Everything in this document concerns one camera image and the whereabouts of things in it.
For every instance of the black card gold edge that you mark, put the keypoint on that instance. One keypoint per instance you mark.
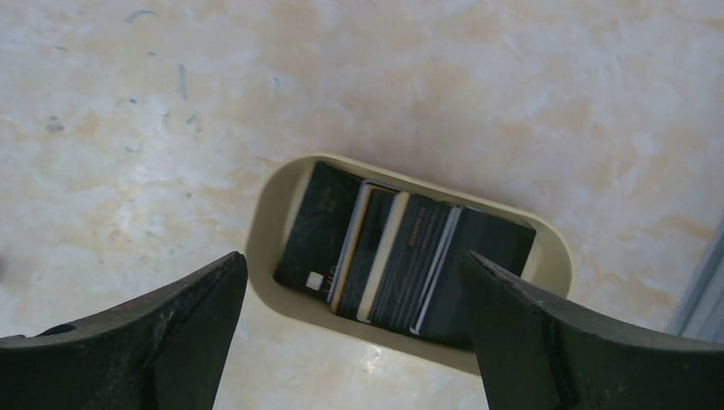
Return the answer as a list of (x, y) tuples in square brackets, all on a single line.
[(359, 249)]

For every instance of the black card with chip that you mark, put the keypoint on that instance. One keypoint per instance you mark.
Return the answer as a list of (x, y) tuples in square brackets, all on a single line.
[(314, 244)]

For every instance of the black striped card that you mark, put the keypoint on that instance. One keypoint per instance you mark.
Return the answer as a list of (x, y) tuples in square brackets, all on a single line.
[(404, 258)]

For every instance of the black card white edge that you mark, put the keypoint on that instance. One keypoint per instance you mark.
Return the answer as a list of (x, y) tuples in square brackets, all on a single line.
[(440, 316)]

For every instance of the beige oval card tray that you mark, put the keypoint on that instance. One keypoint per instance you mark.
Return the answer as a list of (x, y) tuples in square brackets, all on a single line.
[(550, 266)]

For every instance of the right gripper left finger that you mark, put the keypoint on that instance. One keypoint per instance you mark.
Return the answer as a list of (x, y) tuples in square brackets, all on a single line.
[(165, 349)]

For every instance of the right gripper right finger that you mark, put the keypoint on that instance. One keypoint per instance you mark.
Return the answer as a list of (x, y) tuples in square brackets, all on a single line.
[(537, 350)]

